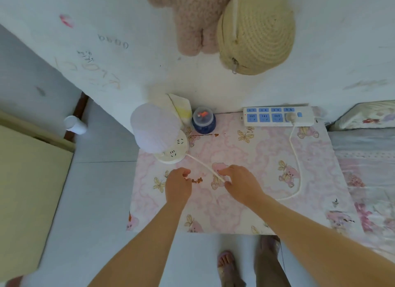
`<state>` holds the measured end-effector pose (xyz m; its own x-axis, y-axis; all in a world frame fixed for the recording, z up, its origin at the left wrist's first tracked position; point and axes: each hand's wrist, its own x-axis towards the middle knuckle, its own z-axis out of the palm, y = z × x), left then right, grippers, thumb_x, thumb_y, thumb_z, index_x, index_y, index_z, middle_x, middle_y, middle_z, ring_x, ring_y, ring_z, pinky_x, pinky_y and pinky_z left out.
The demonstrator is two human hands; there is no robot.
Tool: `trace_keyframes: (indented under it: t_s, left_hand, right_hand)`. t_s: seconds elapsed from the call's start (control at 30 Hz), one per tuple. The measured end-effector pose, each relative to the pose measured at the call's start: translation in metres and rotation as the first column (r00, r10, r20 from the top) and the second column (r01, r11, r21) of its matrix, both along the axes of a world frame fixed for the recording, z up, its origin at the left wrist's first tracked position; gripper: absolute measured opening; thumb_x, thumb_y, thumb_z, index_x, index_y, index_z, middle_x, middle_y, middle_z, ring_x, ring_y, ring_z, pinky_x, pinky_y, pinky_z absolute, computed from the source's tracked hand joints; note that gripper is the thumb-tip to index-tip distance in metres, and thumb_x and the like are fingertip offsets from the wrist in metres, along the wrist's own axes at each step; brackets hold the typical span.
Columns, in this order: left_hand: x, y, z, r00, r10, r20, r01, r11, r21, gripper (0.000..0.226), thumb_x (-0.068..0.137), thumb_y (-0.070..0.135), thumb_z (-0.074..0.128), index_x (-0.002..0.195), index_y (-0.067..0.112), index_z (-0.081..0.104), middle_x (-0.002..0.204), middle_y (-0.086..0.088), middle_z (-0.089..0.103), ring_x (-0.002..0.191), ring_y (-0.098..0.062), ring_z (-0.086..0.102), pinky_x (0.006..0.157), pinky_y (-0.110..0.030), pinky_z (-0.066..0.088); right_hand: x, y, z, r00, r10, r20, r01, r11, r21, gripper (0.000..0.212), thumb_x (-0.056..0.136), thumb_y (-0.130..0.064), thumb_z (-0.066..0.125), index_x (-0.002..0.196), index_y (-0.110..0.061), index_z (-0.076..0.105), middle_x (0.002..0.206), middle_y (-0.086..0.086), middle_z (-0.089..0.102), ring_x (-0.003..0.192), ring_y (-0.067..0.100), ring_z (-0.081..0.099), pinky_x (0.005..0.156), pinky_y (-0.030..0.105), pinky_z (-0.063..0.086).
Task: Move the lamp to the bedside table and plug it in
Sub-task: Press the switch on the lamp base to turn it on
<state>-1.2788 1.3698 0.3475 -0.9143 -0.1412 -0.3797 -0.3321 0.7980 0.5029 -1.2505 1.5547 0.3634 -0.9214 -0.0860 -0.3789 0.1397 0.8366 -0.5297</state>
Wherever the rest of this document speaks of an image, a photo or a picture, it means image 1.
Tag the person's left hand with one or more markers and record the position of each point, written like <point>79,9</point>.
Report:
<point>177,186</point>

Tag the person's right hand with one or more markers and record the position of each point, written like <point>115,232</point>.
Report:
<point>245,185</point>

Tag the person's left fingers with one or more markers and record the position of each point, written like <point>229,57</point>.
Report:
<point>186,174</point>

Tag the person's right thumb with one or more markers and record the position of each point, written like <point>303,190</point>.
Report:
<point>229,184</point>

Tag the person's right forearm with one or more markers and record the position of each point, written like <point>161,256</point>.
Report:
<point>314,246</point>

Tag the person's left forearm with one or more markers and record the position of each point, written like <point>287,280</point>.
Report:
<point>145,246</point>

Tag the pink patterned table cover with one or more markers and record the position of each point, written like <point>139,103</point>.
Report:
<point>256,154</point>

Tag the blue jar with clear lid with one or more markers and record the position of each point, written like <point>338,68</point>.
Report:
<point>203,123</point>

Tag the white table lamp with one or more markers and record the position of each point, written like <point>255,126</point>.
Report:
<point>156,127</point>

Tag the white and yellow tissue pack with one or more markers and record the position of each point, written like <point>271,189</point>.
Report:
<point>179,106</point>

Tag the white and blue power strip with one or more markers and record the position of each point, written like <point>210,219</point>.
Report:
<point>271,117</point>

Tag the white power plug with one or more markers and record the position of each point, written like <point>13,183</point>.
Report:
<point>290,117</point>

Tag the person's brown trouser leg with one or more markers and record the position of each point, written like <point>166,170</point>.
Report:
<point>270,265</point>

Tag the white plastic cup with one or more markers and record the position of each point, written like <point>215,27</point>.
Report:
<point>75,124</point>

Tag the floral bed sheet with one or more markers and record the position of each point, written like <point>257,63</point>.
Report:
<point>367,172</point>

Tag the woven straw bag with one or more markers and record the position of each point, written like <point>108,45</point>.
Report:
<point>262,33</point>

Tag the floral pillow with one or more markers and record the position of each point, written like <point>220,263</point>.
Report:
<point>367,115</point>

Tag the yellow cabinet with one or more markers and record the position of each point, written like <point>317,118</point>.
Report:
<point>31,188</point>

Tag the pink plush toy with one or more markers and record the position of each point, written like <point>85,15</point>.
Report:
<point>191,18</point>

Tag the brown wooden post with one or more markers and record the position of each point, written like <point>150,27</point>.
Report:
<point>77,113</point>

